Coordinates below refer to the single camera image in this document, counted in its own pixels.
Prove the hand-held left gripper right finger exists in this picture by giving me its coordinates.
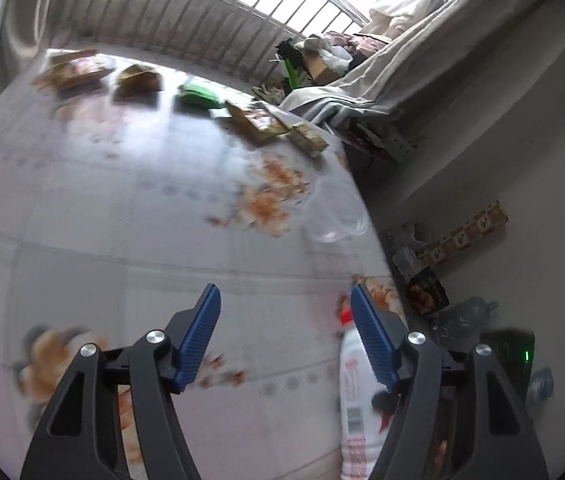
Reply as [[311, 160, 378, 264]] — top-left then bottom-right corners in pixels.
[[350, 282, 549, 480]]

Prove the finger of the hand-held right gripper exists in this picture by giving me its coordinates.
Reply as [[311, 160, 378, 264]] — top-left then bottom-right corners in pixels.
[[371, 389, 406, 418]]

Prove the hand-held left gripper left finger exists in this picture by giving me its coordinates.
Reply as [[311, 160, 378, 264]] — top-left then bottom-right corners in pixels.
[[20, 283, 222, 480]]

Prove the white bottle red label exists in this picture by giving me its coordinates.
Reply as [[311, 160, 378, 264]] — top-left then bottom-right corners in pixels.
[[337, 305, 403, 480]]

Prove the crumpled clear plastic bottle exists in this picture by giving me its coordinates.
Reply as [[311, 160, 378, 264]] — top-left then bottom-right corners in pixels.
[[525, 367, 556, 406]]

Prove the clear water jug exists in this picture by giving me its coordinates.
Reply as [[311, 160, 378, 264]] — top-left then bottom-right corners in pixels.
[[433, 296, 501, 346]]

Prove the dark snack bag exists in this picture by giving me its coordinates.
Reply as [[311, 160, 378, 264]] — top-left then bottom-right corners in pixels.
[[407, 267, 451, 315]]

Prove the small grey white box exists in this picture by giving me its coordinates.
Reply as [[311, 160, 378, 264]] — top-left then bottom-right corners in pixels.
[[391, 245, 428, 278]]

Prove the patterned cardboard tube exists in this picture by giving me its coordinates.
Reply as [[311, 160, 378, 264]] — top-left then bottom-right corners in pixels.
[[415, 200, 509, 268]]

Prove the clear plastic cup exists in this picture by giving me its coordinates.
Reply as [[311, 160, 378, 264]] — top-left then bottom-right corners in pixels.
[[303, 176, 369, 244]]

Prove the floral plastic tablecloth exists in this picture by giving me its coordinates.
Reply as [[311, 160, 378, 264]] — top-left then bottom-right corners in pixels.
[[0, 47, 411, 480]]

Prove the white power strip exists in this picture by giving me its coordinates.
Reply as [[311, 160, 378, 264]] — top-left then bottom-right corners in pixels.
[[385, 135, 418, 163]]

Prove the small gold box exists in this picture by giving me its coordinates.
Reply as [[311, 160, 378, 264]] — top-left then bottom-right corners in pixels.
[[287, 122, 329, 158]]

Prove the flat gold box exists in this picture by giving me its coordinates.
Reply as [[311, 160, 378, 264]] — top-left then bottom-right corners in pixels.
[[225, 101, 291, 146]]

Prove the green packet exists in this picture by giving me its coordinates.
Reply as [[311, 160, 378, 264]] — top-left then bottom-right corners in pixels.
[[177, 82, 226, 110]]

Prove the gold brown candy wrapper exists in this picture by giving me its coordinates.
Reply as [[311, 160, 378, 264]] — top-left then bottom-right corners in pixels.
[[112, 64, 163, 101], [32, 50, 116, 92]]

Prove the green plastic item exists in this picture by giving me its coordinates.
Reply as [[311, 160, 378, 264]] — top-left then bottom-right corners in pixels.
[[285, 57, 306, 92]]

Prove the brown cardboard box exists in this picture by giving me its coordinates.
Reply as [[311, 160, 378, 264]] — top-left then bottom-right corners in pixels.
[[303, 52, 343, 83]]

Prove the pile of clothes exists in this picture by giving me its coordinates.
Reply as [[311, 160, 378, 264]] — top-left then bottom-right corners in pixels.
[[293, 30, 393, 68]]

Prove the grey right curtain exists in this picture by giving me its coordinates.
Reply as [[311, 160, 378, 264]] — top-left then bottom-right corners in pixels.
[[280, 0, 558, 128]]

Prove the grey curtain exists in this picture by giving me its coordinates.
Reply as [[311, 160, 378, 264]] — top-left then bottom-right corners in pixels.
[[0, 0, 63, 68], [280, 0, 558, 128]]

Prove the metal window railing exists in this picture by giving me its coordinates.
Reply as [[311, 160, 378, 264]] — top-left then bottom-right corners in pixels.
[[55, 0, 371, 86]]

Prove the white cloth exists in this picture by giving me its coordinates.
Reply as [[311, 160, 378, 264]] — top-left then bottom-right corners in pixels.
[[369, 0, 446, 36]]

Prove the grey left curtain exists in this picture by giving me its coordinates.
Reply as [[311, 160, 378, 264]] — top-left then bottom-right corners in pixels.
[[0, 0, 63, 68]]

